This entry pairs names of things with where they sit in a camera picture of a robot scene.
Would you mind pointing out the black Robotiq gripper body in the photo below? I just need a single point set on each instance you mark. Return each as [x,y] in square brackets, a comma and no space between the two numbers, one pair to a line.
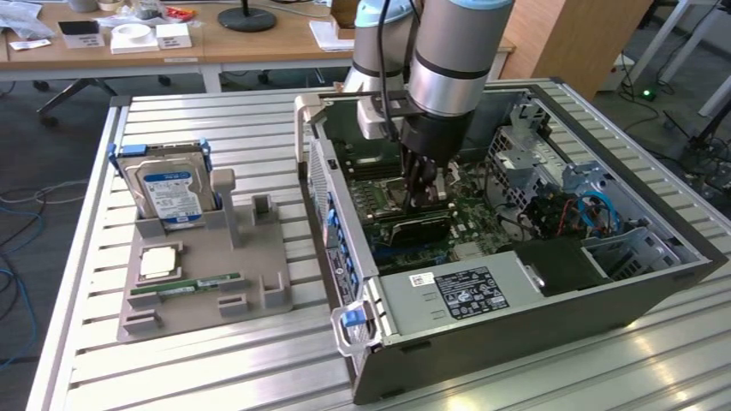
[434,137]

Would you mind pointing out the black Nvidia graphics card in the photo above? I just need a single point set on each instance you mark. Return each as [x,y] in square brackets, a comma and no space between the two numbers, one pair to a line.
[423,231]

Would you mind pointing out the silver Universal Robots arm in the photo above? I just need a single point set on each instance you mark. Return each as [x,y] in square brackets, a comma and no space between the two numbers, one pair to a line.
[451,64]

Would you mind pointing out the silver socket cover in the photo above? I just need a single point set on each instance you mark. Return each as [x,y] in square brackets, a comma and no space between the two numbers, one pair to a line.
[443,188]

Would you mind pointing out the CPU socket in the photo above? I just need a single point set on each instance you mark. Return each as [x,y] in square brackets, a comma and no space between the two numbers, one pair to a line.
[391,192]

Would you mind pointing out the green Dell motherboard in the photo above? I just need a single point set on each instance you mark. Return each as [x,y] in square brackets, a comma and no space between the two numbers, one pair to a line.
[479,214]

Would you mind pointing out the silver disk bay cage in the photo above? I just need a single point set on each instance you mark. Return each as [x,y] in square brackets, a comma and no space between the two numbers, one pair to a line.
[514,162]

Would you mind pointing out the silver chipset heatsink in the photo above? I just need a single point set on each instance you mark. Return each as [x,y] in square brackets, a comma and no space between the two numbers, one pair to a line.
[470,251]

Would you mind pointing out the grey power supply unit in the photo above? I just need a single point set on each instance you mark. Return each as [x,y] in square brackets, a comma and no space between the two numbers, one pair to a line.
[474,291]

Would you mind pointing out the stack of white papers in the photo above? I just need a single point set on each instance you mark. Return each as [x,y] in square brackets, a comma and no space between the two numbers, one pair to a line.
[331,36]

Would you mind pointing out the wooden cabinet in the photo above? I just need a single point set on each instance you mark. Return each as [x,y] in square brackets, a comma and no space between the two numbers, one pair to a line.
[571,43]

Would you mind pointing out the blue case latch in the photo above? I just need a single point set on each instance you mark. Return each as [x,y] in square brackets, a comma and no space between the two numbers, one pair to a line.
[351,319]

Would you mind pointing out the white box with red dot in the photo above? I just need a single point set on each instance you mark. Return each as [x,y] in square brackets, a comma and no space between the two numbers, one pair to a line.
[619,77]

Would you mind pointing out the device with green light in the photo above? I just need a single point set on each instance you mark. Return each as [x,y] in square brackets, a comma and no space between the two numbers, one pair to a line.
[647,93]

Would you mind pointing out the black lamp base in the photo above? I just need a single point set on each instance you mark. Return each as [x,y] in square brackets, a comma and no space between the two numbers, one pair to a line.
[246,21]

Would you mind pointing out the hard disk in blue caddy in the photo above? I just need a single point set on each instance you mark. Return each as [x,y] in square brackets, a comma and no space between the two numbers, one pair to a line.
[166,192]

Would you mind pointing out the grey open PC case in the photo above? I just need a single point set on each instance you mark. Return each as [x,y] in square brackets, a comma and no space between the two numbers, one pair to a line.
[514,355]

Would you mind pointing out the silver CPU chip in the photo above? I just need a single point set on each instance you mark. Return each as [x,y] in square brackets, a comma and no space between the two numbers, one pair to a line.
[158,262]

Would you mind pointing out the grey plastic parts rack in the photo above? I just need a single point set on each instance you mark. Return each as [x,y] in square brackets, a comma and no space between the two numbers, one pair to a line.
[194,308]

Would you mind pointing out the small white labelled box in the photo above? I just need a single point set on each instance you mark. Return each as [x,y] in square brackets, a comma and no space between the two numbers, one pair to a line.
[171,38]

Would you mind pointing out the small red item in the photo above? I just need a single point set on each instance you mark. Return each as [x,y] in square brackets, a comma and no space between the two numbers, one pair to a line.
[178,14]

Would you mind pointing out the flat white box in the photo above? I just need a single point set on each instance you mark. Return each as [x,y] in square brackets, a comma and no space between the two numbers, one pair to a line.
[134,48]

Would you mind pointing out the white tape roll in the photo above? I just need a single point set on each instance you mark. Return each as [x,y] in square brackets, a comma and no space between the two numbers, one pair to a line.
[120,34]

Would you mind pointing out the black office chair base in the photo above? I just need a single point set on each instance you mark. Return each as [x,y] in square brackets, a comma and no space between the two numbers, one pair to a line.
[76,93]

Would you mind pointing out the wooden office desk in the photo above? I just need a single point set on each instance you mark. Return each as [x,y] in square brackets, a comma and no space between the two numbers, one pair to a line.
[68,60]

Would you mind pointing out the white box with black top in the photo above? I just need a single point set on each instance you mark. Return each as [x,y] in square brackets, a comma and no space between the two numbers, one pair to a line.
[82,36]

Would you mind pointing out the grey cup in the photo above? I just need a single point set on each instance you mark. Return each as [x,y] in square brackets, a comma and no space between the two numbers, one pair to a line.
[83,5]

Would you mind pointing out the small white card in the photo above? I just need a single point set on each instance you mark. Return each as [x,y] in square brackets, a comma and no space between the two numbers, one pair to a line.
[28,44]

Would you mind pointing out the clear plastic bag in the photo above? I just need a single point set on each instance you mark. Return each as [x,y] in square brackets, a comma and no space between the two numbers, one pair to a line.
[23,21]

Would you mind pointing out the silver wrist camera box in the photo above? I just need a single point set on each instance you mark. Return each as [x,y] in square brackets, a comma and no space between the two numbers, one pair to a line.
[374,122]

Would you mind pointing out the silver disk bay bracket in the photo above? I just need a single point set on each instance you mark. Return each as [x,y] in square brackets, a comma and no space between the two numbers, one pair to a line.
[629,252]

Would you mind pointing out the white table frame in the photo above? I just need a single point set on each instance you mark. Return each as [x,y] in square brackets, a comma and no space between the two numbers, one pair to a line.
[669,43]

